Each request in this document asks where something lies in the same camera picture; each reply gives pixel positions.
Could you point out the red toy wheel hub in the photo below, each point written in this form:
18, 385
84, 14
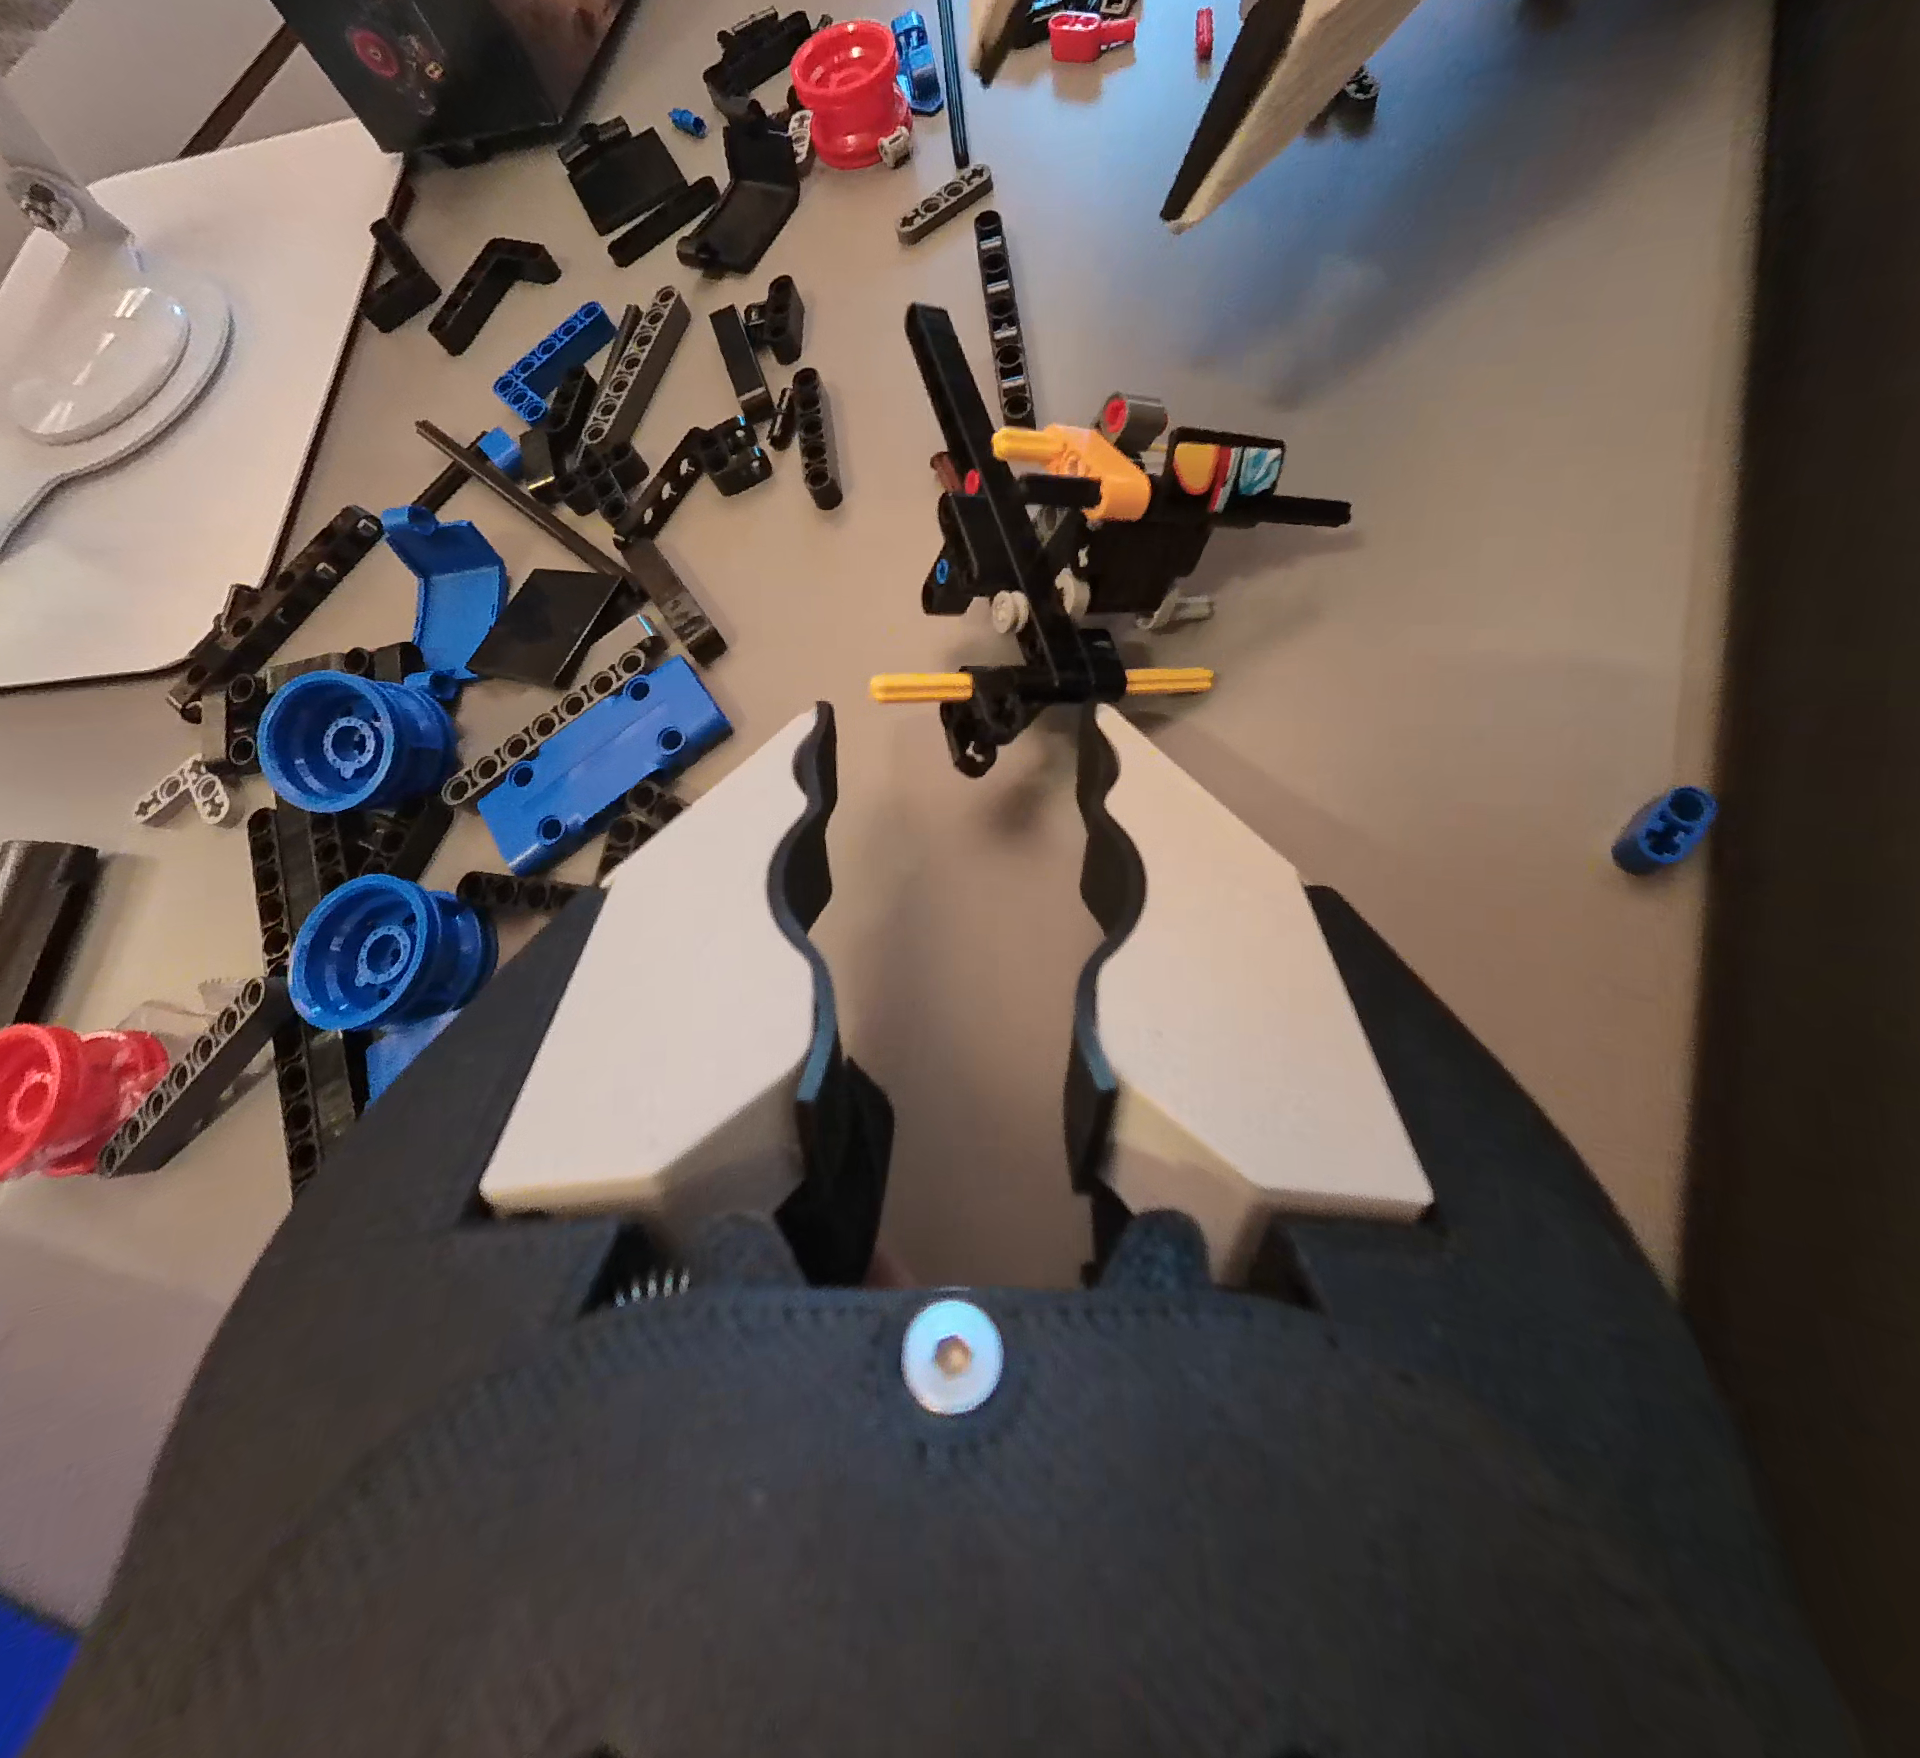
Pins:
841, 87
53, 1098

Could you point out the black small toy bracket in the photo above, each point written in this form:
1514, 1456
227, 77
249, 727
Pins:
399, 280

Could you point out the blue toy wheel hub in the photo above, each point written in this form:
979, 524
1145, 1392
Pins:
383, 948
344, 739

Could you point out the blue curved toy panel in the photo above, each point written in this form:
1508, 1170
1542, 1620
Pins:
451, 589

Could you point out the small blue toy connector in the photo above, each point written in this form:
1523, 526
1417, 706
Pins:
1665, 831

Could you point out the black flat toy panel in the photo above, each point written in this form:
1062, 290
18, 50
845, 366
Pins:
549, 627

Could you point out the blue object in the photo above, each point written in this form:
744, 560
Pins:
30, 1682

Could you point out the black long thin strip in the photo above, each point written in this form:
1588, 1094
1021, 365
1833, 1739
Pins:
524, 499

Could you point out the black long toy axle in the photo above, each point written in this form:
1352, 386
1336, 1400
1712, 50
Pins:
950, 63

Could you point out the black angled toy beam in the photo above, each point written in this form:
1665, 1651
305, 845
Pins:
488, 296

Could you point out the black hinged toy panel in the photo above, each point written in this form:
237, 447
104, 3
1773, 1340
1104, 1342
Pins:
630, 177
742, 206

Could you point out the black curved toy piece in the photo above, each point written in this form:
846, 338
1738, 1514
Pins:
758, 57

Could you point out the partly built toy vehicle model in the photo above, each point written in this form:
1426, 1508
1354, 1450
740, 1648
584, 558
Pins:
1119, 566

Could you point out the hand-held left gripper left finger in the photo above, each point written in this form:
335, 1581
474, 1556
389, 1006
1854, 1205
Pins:
661, 1039

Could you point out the blue narrow toy piece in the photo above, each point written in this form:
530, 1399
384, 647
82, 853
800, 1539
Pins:
915, 63

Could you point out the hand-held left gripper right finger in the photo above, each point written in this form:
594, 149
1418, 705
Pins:
1244, 1039

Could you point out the white small toy beam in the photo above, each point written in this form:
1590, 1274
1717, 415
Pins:
164, 800
212, 790

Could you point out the blue angled toy beam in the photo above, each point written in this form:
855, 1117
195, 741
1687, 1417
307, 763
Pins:
549, 363

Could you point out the blue flat toy panel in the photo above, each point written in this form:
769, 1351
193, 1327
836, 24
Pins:
600, 769

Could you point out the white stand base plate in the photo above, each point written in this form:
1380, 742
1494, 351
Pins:
224, 513

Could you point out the black curved toy panel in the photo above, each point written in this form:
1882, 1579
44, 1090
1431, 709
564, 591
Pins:
38, 927

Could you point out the pile of black toy beams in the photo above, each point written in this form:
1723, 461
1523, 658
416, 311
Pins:
645, 363

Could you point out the black straight holed beam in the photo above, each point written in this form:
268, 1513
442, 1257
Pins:
1002, 318

